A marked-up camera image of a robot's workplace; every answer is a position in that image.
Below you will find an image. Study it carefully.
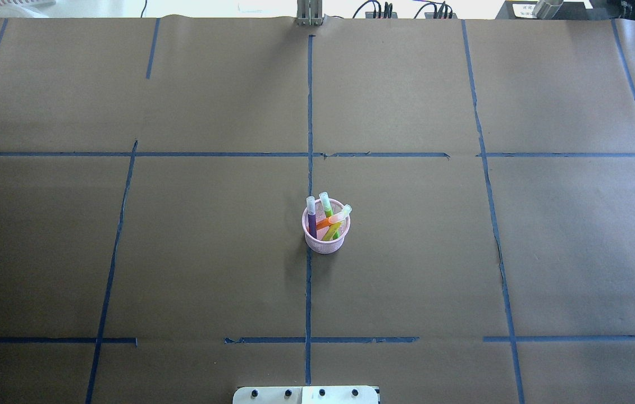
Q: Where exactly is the orange highlighter pen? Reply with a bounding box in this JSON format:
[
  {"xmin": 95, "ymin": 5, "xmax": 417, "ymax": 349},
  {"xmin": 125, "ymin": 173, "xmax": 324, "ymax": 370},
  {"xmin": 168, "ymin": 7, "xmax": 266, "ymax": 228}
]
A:
[{"xmin": 316, "ymin": 205, "xmax": 351, "ymax": 230}]

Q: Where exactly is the purple highlighter pen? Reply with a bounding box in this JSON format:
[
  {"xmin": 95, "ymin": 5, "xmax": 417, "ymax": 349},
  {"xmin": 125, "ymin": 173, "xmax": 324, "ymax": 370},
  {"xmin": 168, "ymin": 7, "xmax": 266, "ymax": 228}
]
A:
[{"xmin": 306, "ymin": 195, "xmax": 317, "ymax": 239}]

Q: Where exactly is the green highlighter pen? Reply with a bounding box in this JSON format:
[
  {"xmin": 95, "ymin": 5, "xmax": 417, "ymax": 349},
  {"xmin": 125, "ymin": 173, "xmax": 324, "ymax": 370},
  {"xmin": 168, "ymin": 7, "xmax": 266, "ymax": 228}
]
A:
[{"xmin": 319, "ymin": 191, "xmax": 334, "ymax": 218}]

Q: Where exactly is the pink mesh pen holder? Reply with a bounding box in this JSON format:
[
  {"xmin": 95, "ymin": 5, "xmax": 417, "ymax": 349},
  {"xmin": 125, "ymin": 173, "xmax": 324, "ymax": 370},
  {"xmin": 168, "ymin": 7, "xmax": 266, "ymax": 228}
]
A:
[{"xmin": 301, "ymin": 198, "xmax": 351, "ymax": 255}]

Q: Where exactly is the steel cup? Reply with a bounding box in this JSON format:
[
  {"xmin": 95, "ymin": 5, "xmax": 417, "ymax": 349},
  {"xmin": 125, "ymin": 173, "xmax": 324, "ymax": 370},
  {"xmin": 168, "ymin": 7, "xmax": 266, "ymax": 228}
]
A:
[{"xmin": 531, "ymin": 0, "xmax": 564, "ymax": 20}]

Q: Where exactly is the lower orange black connector box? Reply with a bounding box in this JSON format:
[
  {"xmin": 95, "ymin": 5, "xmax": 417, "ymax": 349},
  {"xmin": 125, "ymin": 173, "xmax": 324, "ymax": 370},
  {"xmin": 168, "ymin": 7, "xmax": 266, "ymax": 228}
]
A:
[{"xmin": 413, "ymin": 1, "xmax": 457, "ymax": 20}]

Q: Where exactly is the orange black connector box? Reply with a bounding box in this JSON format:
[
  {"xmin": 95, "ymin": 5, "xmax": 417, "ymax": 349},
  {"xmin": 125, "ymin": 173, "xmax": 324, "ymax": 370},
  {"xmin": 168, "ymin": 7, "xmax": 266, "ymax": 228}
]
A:
[
  {"xmin": 413, "ymin": 1, "xmax": 457, "ymax": 20},
  {"xmin": 351, "ymin": 1, "xmax": 398, "ymax": 19}
]

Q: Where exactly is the upper orange black connector box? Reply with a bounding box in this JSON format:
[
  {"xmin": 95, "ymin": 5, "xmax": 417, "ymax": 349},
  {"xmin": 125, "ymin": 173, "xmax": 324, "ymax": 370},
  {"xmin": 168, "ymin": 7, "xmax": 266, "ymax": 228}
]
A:
[{"xmin": 351, "ymin": 1, "xmax": 398, "ymax": 19}]

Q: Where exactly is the aluminium frame post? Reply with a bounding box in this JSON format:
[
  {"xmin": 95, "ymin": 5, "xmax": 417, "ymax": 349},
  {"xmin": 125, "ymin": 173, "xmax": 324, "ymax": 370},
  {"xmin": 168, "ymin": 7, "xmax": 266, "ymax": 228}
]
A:
[{"xmin": 296, "ymin": 0, "xmax": 324, "ymax": 26}]

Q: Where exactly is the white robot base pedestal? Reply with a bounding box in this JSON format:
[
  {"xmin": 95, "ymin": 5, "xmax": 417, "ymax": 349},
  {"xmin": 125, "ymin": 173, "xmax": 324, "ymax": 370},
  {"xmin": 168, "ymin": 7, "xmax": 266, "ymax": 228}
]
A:
[{"xmin": 232, "ymin": 384, "xmax": 381, "ymax": 403}]

